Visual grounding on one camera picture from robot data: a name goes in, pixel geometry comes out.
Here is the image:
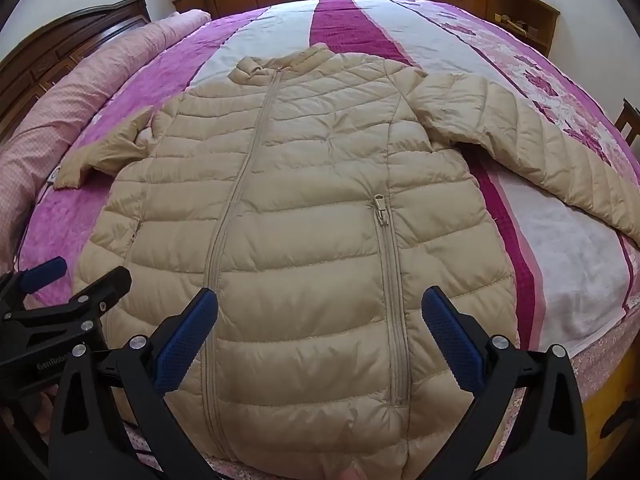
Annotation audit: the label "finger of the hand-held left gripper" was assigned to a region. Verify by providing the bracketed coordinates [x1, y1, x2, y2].
[0, 266, 132, 356]
[0, 256, 68, 321]

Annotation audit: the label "small wooden shelf items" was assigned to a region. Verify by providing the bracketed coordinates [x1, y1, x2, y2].
[494, 11, 533, 33]

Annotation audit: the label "purple striped bed blanket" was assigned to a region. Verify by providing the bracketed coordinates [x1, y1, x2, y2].
[15, 0, 640, 480]

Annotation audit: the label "dark wooden headboard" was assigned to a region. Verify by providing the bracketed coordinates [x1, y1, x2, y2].
[0, 0, 152, 131]

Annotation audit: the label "beige puffer jacket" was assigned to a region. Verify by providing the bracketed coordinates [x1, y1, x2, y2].
[52, 42, 640, 480]

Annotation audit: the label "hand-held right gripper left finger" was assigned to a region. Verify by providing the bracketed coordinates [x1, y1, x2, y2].
[47, 287, 221, 480]

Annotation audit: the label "pink rolled quilt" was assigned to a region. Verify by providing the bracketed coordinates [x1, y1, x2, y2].
[0, 9, 211, 261]

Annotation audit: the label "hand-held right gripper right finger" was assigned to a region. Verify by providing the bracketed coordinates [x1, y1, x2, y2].
[421, 286, 588, 480]

